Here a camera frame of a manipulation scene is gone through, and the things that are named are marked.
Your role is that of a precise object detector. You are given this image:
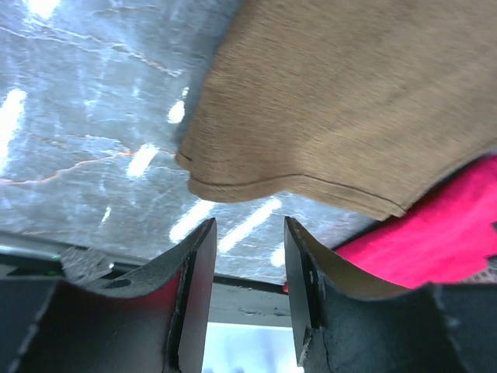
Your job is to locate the brown fabric napkin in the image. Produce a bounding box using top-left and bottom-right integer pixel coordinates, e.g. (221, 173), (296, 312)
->
(176, 1), (496, 220)

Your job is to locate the red folded cloth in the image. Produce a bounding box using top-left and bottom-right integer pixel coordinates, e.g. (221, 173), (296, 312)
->
(325, 155), (496, 298)

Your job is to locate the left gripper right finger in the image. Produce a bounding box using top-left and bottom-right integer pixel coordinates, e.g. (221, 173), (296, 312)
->
(284, 217), (496, 372)

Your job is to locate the white plastic basket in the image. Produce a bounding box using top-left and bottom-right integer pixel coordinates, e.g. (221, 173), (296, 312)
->
(463, 254), (497, 284)

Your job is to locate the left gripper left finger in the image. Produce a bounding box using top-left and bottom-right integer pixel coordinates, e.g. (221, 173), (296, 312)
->
(1, 219), (217, 372)

